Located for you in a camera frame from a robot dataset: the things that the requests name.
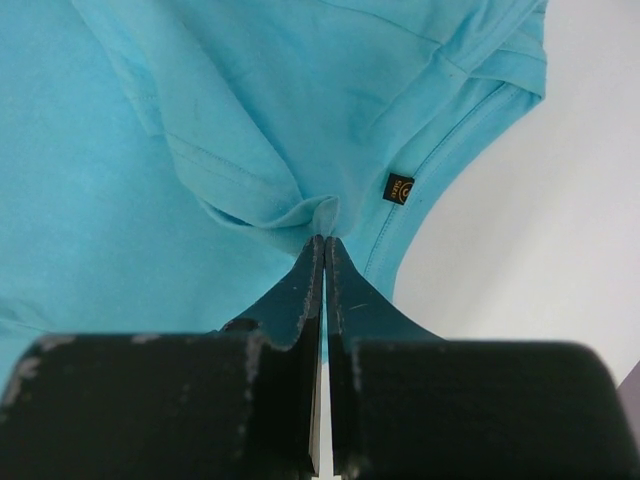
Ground light blue t-shirt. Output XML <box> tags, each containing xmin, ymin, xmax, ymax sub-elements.
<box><xmin>1</xmin><ymin>1</ymin><xmax>547</xmax><ymax>370</ymax></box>

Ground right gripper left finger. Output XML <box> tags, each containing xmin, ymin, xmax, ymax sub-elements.
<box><xmin>1</xmin><ymin>236</ymin><xmax>324</xmax><ymax>479</ymax></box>

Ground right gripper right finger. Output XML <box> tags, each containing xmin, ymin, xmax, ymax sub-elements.
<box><xmin>325</xmin><ymin>237</ymin><xmax>633</xmax><ymax>479</ymax></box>

